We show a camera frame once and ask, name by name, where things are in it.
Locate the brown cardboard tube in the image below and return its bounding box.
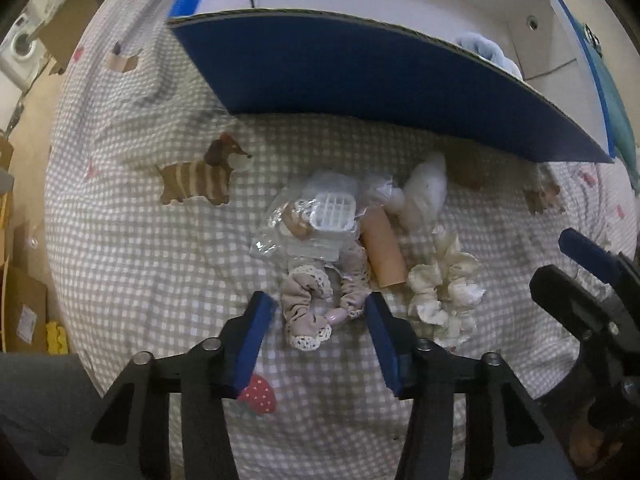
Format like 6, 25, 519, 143
360, 208, 409, 289

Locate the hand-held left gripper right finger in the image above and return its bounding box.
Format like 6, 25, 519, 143
365, 292, 581, 480

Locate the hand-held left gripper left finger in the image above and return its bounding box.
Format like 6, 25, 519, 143
56, 290, 278, 480

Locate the pink floral lace scrunchie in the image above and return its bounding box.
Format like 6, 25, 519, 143
278, 244, 374, 354

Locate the blue cardboard box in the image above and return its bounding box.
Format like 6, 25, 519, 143
166, 0, 617, 163

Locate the white fluffy plush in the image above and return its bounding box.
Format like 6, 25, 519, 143
374, 152, 449, 232

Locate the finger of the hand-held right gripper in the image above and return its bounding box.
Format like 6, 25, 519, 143
529, 264, 640, 361
558, 228, 640, 311

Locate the white plastic grid piece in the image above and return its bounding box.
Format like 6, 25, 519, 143
307, 190, 357, 234

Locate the checked printed bedsheet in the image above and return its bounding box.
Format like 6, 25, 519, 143
44, 0, 640, 480

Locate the white washing machine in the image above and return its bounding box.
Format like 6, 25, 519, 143
0, 0, 87, 92

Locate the yellow foam piece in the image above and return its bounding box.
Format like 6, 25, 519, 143
46, 321, 69, 356

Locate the brown cardboard box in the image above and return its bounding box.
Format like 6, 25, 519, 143
36, 0, 103, 75
0, 264, 49, 354

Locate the teal cloth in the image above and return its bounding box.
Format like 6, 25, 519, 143
574, 14, 640, 188

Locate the light blue cloth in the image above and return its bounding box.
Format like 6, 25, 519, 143
452, 31, 524, 81

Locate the cream ruffled scrunchie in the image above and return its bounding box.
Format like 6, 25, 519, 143
405, 226, 487, 349

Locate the clear plastic bag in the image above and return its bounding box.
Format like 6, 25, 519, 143
249, 170, 397, 267

